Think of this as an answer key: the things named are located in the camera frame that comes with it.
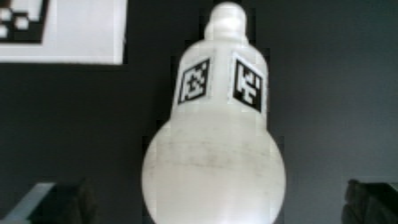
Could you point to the white marker sheet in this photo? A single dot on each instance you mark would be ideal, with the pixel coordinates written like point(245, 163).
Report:
point(62, 31)

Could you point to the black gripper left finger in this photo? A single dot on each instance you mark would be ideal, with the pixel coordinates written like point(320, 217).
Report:
point(57, 203)

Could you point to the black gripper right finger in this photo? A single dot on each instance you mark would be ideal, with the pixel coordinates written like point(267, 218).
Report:
point(370, 203)

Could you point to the white lamp bulb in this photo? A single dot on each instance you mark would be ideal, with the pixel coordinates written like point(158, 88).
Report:
point(213, 177)

